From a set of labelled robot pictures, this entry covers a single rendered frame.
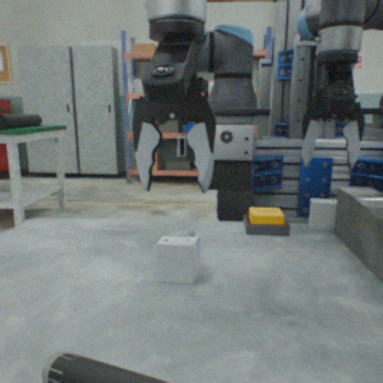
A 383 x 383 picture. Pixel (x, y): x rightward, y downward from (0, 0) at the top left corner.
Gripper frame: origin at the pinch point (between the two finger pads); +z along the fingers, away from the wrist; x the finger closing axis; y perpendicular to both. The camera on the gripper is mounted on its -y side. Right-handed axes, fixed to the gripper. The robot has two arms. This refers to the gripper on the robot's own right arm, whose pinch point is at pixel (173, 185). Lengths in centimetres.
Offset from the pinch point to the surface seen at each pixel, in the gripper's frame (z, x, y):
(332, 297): 13.1, -20.5, -2.1
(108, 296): 13.1, 6.9, -7.1
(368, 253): 10.7, -27.1, 8.5
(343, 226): 9.9, -25.8, 19.4
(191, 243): 7.6, -2.6, -1.0
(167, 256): 9.3, 0.5, -2.0
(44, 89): -55, 317, 493
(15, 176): 37, 186, 226
